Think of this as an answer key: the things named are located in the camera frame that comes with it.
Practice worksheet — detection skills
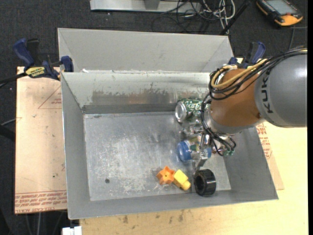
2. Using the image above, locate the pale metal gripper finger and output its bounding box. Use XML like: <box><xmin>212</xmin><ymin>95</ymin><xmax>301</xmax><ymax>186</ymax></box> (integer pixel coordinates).
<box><xmin>193</xmin><ymin>153</ymin><xmax>208</xmax><ymax>175</ymax></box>
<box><xmin>199</xmin><ymin>134</ymin><xmax>211</xmax><ymax>155</ymax></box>

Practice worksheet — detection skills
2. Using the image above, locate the blue drink can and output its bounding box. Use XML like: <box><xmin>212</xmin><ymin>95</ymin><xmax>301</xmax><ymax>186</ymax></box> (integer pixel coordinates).
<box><xmin>177</xmin><ymin>139</ymin><xmax>212</xmax><ymax>162</ymax></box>

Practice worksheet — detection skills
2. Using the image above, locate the yellow toy block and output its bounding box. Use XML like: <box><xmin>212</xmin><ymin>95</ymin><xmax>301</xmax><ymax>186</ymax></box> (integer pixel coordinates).
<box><xmin>173</xmin><ymin>169</ymin><xmax>192</xmax><ymax>191</ymax></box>

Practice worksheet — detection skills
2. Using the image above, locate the orange star-shaped toy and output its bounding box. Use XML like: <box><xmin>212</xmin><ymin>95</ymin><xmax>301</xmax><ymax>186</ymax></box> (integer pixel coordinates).
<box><xmin>156</xmin><ymin>165</ymin><xmax>176</xmax><ymax>186</ymax></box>

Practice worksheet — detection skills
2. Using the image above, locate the green drink can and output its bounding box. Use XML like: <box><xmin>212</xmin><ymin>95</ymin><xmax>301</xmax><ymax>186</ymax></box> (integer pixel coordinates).
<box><xmin>175</xmin><ymin>98</ymin><xmax>211</xmax><ymax>123</ymax></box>

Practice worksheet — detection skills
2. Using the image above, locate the grey metal bin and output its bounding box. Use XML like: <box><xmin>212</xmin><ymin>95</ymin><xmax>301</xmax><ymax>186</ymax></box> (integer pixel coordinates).
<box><xmin>57</xmin><ymin>27</ymin><xmax>279</xmax><ymax>220</ymax></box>

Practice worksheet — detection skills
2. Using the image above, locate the brown cardboard board red print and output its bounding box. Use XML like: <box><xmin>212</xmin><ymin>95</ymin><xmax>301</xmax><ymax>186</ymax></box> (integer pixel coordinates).
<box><xmin>14</xmin><ymin>66</ymin><xmax>285</xmax><ymax>215</ymax></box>

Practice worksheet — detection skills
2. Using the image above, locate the black plastic ring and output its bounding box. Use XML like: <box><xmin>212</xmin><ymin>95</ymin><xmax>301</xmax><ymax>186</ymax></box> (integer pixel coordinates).
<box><xmin>193</xmin><ymin>168</ymin><xmax>217</xmax><ymax>197</ymax></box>

